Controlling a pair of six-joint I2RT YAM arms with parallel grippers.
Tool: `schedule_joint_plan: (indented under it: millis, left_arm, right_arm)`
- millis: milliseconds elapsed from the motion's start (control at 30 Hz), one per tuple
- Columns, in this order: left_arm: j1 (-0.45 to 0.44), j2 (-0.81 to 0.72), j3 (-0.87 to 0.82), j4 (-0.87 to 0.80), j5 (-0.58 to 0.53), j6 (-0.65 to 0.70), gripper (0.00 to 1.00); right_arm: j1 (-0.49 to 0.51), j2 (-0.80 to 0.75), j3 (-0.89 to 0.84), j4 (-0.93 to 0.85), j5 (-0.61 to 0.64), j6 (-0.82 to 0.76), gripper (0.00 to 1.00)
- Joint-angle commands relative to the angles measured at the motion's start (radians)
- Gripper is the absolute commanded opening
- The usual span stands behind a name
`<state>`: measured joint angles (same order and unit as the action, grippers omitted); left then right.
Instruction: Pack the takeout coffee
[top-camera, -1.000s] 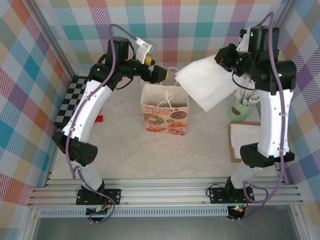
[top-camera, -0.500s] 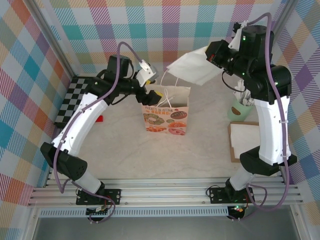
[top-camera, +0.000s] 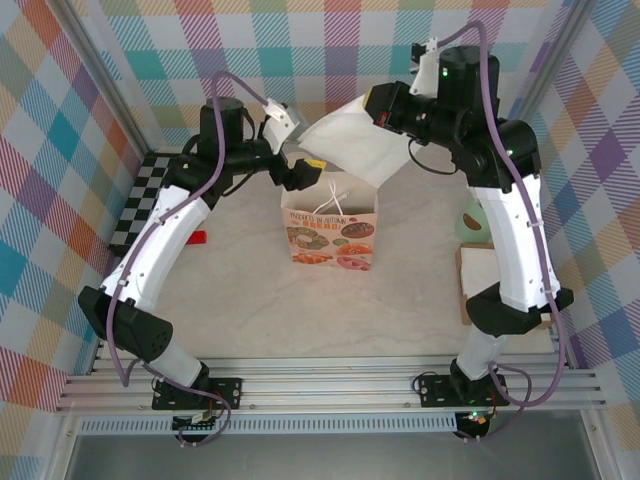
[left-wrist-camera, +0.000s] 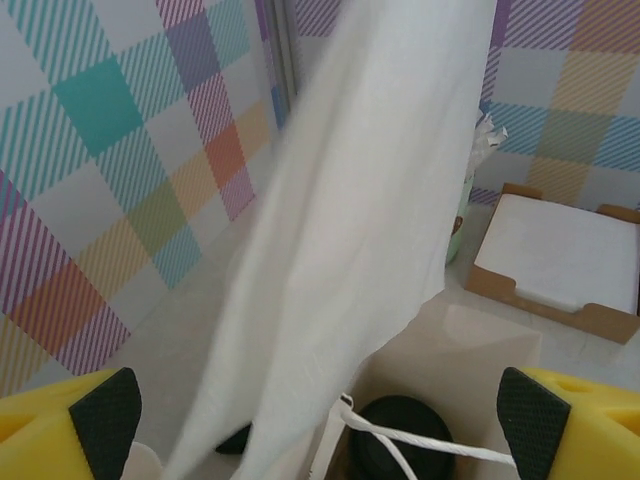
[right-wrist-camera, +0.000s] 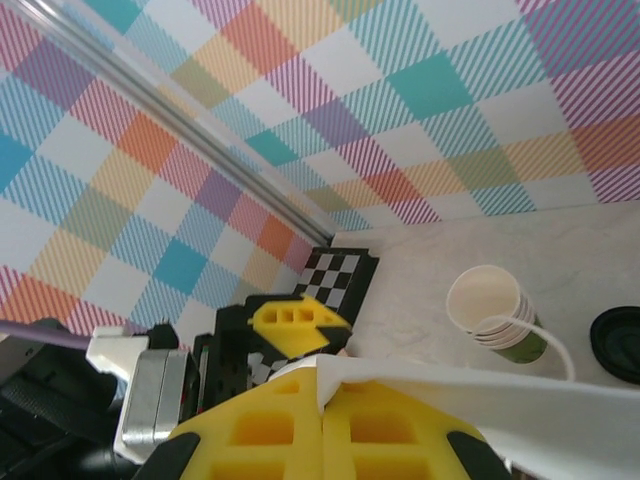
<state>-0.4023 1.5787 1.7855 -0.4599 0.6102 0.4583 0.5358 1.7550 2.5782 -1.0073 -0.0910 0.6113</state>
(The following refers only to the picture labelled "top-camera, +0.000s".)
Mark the small electronics board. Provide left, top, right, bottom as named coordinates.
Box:
left=172, top=412, right=221, bottom=434
left=457, top=409, right=494, bottom=431

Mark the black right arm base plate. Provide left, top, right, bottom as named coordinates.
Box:
left=417, top=373, right=511, bottom=409

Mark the white paper napkin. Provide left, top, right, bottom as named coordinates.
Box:
left=298, top=92, right=417, bottom=189

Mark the stack of white napkins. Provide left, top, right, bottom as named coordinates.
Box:
left=459, top=247, right=499, bottom=301

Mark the printed paper takeout bag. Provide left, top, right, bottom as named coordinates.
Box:
left=280, top=174, right=380, bottom=273

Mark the thin black right gripper cable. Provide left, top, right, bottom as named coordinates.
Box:
left=407, top=139, right=459, bottom=176

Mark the white slotted cable duct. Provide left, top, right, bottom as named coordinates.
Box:
left=79, top=418, right=459, bottom=435

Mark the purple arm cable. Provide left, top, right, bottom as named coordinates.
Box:
left=104, top=69, right=271, bottom=449
left=437, top=23, right=569, bottom=442

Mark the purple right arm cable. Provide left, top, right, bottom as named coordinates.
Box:
left=437, top=23, right=569, bottom=442

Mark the mint green holder cup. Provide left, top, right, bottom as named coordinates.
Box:
left=453, top=194, right=494, bottom=246

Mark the aluminium rail frame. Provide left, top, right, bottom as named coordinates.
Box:
left=54, top=344, right=609, bottom=414

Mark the black and grey chessboard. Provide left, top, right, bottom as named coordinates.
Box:
left=108, top=153, right=176, bottom=256

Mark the brown cardboard tray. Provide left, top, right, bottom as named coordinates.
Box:
left=453, top=242, right=556, bottom=331

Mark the aluminium corner post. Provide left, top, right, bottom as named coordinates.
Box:
left=52, top=0, right=156, bottom=154
left=502, top=0, right=591, bottom=151

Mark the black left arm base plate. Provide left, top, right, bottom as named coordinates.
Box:
left=152, top=377, right=244, bottom=411

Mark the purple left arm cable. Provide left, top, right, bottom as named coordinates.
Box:
left=104, top=69, right=271, bottom=449

